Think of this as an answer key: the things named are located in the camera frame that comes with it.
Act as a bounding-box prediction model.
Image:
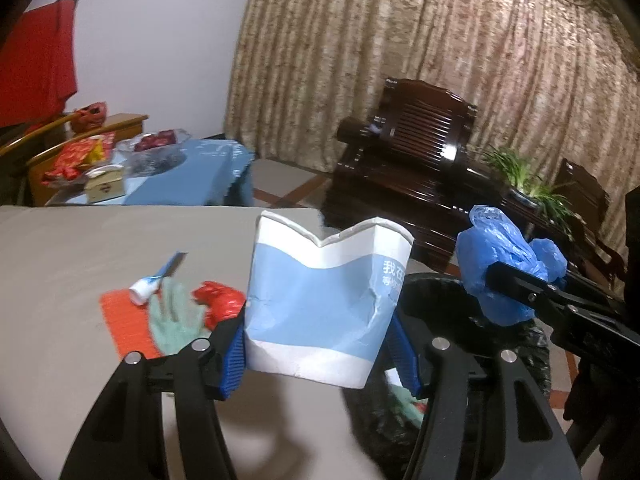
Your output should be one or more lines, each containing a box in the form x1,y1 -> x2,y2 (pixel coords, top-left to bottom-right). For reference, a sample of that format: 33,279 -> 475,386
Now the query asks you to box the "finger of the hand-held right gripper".
487,261 -> 576,317
562,270 -> 628,308

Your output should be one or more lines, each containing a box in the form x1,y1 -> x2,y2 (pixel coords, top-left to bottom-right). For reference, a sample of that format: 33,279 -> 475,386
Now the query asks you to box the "green potted plant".
482,147 -> 576,231

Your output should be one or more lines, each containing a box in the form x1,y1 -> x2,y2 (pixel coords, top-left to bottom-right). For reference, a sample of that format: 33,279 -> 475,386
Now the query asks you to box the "orange foam net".
98,287 -> 166,359

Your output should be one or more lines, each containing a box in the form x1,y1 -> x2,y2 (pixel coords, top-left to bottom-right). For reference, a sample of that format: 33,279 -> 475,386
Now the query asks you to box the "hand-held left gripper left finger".
59,300 -> 248,480

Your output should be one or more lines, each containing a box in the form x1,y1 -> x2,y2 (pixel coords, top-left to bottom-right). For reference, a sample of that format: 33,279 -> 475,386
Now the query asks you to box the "green glove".
148,278 -> 213,356
387,385 -> 431,428

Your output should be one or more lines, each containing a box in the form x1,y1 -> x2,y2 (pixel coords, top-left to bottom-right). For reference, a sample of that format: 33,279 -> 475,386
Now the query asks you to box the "red patterned bag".
70,102 -> 108,133

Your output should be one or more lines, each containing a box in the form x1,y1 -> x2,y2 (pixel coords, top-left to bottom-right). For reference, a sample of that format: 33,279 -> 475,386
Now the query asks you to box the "golden tissue box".
83,165 -> 125,204

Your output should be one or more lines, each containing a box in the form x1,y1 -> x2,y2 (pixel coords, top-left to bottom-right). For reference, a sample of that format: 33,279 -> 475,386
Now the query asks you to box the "blue covered side table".
45,140 -> 256,207

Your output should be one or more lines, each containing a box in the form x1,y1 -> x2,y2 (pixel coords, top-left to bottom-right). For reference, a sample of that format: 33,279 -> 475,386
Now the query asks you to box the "dark wooden armchair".
552,157 -> 626,281
320,77 -> 478,273

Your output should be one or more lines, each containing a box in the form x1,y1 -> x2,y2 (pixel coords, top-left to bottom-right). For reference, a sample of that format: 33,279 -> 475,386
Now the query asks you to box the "dark wooden side table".
470,187 -> 626,291

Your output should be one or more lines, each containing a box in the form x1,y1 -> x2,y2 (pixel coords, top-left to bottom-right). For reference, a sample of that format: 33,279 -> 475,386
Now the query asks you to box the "black lined trash bin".
342,272 -> 553,480

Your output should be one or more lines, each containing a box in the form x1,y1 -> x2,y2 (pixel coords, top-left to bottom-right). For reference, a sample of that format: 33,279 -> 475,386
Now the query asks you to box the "blue plastic bag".
455,205 -> 568,326

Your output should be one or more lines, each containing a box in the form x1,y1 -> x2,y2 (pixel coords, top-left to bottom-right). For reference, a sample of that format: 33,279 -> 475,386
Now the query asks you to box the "light wooden cabinet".
27,112 -> 150,206

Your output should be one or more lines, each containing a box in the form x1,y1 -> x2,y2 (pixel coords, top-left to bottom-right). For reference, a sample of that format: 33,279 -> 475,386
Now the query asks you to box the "red gift packet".
42,142 -> 101,183

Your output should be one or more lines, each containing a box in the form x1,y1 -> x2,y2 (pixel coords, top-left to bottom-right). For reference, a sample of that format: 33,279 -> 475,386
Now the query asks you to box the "beige patterned curtain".
222,0 -> 640,241

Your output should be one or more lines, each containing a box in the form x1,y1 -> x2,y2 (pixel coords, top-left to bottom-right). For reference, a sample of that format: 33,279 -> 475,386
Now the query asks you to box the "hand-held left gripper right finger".
385,310 -> 583,480

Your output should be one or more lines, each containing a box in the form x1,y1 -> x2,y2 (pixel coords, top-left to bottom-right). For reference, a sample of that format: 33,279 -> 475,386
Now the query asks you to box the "red crumpled wrapper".
191,282 -> 248,331

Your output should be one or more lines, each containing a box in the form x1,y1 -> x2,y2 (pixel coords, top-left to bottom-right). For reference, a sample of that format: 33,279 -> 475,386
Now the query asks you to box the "yellow red snack bag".
90,132 -> 117,163

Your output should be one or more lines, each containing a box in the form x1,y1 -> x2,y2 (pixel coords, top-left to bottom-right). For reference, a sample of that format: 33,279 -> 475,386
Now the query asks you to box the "red cloth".
0,0 -> 79,128

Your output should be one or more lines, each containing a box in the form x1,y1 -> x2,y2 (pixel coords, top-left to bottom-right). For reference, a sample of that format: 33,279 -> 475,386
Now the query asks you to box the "blue white toothpaste tube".
129,251 -> 189,307

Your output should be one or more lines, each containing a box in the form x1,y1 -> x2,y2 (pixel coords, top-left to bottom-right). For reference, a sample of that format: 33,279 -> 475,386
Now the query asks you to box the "blue white paper cup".
245,210 -> 415,389

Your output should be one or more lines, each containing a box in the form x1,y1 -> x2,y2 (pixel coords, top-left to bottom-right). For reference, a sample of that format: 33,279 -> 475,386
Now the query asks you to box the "glass fruit bowl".
116,129 -> 193,173

